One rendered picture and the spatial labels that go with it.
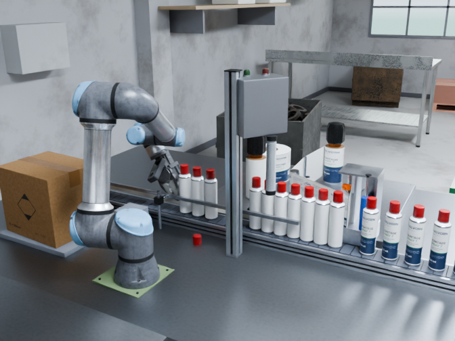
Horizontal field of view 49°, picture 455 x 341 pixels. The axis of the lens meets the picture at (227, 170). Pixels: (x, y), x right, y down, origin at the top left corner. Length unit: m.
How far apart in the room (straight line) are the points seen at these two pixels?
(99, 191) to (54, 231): 0.35
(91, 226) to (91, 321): 0.29
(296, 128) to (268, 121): 2.69
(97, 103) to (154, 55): 3.23
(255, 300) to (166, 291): 0.29
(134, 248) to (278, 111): 0.65
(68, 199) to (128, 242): 0.41
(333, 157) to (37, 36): 2.36
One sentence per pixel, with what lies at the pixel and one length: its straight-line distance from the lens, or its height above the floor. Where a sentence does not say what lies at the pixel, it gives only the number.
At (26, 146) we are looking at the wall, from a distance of 4.05.
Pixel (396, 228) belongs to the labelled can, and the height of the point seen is 1.00.
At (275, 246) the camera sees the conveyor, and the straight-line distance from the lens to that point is 1.87.
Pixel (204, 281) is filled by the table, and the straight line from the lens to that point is 1.70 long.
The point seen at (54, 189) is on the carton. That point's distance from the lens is 1.89.
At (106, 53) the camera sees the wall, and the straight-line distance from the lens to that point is 4.58.
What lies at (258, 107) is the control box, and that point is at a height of 1.38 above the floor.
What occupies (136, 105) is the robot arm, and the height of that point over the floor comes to 1.41.
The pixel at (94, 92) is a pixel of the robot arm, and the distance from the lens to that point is 1.62.
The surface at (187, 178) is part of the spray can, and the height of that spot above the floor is 1.03.
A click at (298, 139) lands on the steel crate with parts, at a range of 4.37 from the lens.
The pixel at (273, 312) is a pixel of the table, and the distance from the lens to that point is 1.55.
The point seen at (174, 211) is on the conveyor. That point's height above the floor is 0.88.
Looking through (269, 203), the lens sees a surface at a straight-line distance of 1.85.
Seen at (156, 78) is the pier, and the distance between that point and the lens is 4.85.
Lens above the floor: 1.72
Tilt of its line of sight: 19 degrees down
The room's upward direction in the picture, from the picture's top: 1 degrees counter-clockwise
